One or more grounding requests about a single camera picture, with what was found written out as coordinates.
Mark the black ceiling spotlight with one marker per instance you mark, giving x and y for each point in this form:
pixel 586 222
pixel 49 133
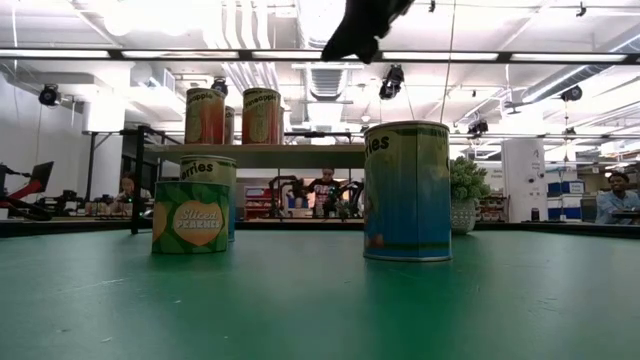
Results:
pixel 478 127
pixel 571 93
pixel 219 85
pixel 50 95

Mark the blue storage bin row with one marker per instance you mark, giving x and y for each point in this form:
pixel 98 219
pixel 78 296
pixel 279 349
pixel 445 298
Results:
pixel 565 213

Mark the orange pineapple tin can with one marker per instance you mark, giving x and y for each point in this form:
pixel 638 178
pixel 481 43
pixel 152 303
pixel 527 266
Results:
pixel 261 117
pixel 205 117

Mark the black background monitor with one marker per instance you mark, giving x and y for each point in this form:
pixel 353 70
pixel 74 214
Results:
pixel 41 175

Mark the wooden shelf with black frame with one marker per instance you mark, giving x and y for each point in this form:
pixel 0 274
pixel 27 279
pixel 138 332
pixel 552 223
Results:
pixel 300 156

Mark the black table edge rail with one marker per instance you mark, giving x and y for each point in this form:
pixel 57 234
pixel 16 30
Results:
pixel 300 226

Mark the black overhead camera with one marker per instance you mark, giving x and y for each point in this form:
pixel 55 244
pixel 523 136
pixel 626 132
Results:
pixel 392 82

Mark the red storage bins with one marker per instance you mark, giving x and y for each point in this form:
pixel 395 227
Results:
pixel 255 202

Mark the green plant in white pot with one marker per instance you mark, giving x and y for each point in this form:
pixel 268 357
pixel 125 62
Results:
pixel 465 190

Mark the black background robot arms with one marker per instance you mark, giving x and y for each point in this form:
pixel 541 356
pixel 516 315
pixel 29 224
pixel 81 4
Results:
pixel 65 200
pixel 350 197

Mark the black overhead frame bar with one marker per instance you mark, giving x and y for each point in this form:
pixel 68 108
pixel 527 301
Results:
pixel 114 54

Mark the short sliced peaches can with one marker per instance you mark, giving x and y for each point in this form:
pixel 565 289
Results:
pixel 190 220

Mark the silver ceiling air duct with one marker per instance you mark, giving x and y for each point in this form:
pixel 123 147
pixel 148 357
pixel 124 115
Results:
pixel 327 82

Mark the blue storage crate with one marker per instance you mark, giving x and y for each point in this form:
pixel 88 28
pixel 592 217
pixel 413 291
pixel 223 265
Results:
pixel 565 187

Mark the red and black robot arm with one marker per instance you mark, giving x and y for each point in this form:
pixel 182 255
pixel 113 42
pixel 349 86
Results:
pixel 20 192

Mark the white room column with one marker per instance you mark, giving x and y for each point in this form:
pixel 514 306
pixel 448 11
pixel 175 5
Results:
pixel 522 180

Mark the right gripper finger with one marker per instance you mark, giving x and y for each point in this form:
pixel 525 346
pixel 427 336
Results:
pixel 345 45
pixel 372 50

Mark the blue cherries tin can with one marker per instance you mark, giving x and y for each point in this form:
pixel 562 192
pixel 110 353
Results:
pixel 210 170
pixel 407 200

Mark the person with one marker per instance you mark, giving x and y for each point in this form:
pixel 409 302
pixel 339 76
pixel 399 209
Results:
pixel 617 200
pixel 325 192
pixel 127 192

